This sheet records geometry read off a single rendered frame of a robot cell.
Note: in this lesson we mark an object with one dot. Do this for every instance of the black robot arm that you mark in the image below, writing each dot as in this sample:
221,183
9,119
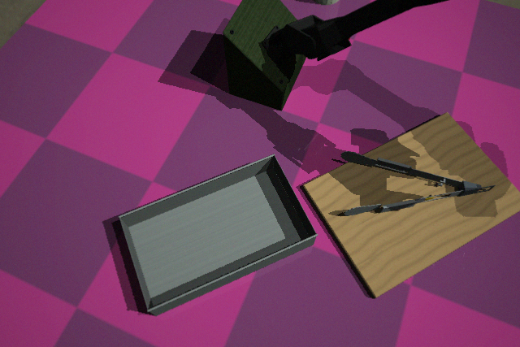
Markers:
317,38

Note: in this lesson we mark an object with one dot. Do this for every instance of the dark grey rectangular tin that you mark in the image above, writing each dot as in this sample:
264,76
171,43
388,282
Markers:
199,239

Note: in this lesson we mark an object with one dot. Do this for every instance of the wooden board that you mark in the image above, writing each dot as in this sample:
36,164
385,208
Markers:
386,249

